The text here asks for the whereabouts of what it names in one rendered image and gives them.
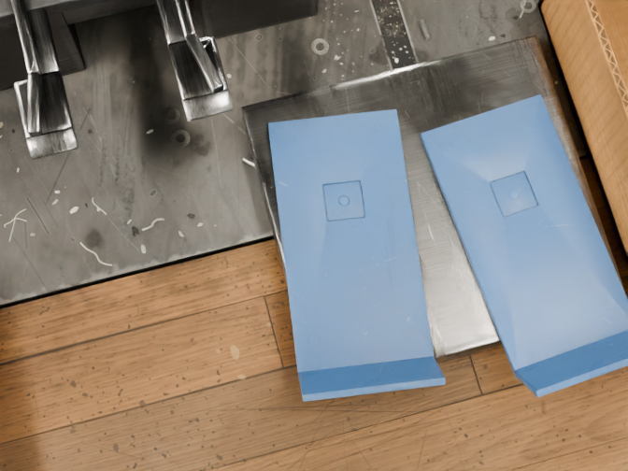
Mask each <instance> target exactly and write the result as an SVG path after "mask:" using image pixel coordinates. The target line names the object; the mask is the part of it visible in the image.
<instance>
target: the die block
mask: <svg viewBox="0 0 628 471"><path fill-rule="evenodd" d="M196 3H197V6H198V10H199V13H200V17H201V21H202V24H203V27H204V31H205V35H206V36H214V37H215V39H217V38H221V37H226V36H232V35H236V34H240V33H245V32H248V31H252V30H256V29H260V28H265V27H268V26H272V25H276V24H280V23H284V22H288V21H295V20H299V19H303V18H307V17H311V16H315V15H316V14H317V3H318V0H196ZM156 4H157V3H156V0H112V1H108V2H104V3H100V4H96V5H92V6H87V7H81V8H77V9H72V10H68V11H65V12H60V13H56V14H52V15H49V20H50V27H51V31H52V35H53V39H54V43H55V47H56V51H57V55H58V59H59V64H60V67H61V71H62V76H64V75H68V74H72V73H76V72H80V71H83V70H85V64H84V61H83V57H82V53H81V49H80V44H79V38H78V34H77V30H76V26H75V23H77V22H81V21H88V20H92V19H96V18H101V17H105V16H108V15H112V14H117V13H121V12H124V11H128V10H133V9H137V8H141V7H148V6H152V5H156ZM27 77H28V73H27V70H26V65H25V61H24V57H23V53H22V49H21V42H20V37H19V33H18V29H17V24H16V23H12V24H9V25H4V26H0V91H2V90H5V89H9V88H13V87H14V83H15V82H18V81H22V80H26V79H27Z"/></svg>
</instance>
